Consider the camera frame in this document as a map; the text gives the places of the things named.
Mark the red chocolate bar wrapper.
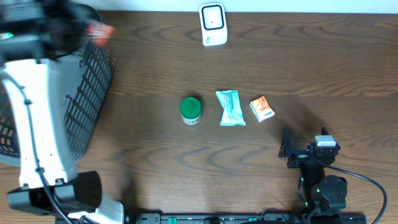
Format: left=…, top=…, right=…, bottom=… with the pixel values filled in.
left=85, top=22, right=115, bottom=47

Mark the orange tissue packet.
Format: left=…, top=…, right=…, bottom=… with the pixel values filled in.
left=249, top=96, right=275, bottom=123

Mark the green flushable wipes packet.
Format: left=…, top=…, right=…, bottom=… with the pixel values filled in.
left=216, top=90, right=246, bottom=126

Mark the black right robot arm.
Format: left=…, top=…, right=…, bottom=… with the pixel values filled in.
left=278, top=127, right=348, bottom=215

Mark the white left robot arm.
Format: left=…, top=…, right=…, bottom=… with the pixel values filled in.
left=1, top=1, right=134, bottom=223

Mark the white barcode scanner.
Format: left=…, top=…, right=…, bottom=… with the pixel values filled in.
left=199, top=3, right=228, bottom=47

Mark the grey plastic shopping basket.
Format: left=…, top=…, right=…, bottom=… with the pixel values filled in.
left=0, top=6, right=113, bottom=167

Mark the green lid white jar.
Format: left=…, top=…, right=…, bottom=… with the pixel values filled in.
left=180, top=97, right=201, bottom=125

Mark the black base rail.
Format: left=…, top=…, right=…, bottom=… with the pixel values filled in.
left=124, top=212, right=367, bottom=224

